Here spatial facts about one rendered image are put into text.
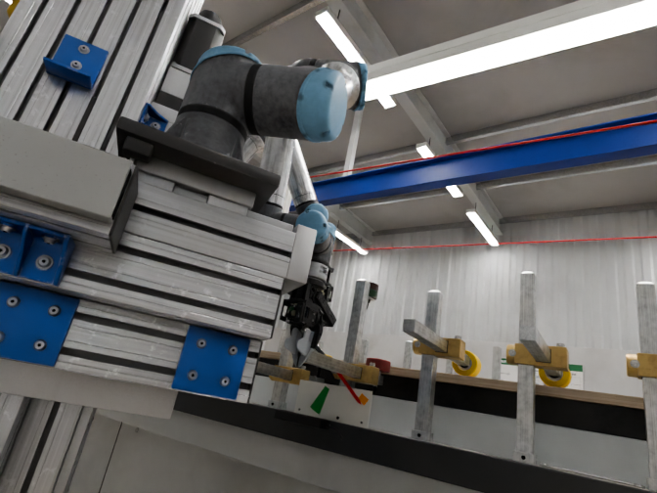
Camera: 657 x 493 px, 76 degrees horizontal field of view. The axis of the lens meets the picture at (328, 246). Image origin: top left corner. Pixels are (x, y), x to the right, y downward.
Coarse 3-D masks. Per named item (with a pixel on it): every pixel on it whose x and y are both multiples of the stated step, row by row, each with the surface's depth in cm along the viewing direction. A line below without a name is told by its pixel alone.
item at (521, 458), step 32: (224, 416) 144; (256, 416) 137; (320, 448) 121; (352, 448) 116; (384, 448) 112; (416, 448) 108; (448, 448) 104; (448, 480) 101; (480, 480) 98; (512, 480) 94; (544, 480) 92; (576, 480) 89; (608, 480) 90
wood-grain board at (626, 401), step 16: (272, 352) 173; (400, 368) 142; (464, 384) 129; (480, 384) 127; (496, 384) 125; (512, 384) 122; (576, 400) 114; (592, 400) 111; (608, 400) 109; (624, 400) 108; (640, 400) 106
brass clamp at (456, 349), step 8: (416, 344) 119; (424, 344) 119; (448, 344) 115; (456, 344) 114; (464, 344) 117; (416, 352) 120; (424, 352) 118; (432, 352) 117; (440, 352) 115; (448, 352) 114; (456, 352) 113; (464, 352) 117
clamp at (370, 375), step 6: (360, 366) 126; (366, 366) 125; (372, 366) 125; (366, 372) 125; (372, 372) 124; (378, 372) 127; (336, 378) 131; (348, 378) 127; (354, 378) 126; (366, 378) 124; (372, 378) 124; (372, 384) 126
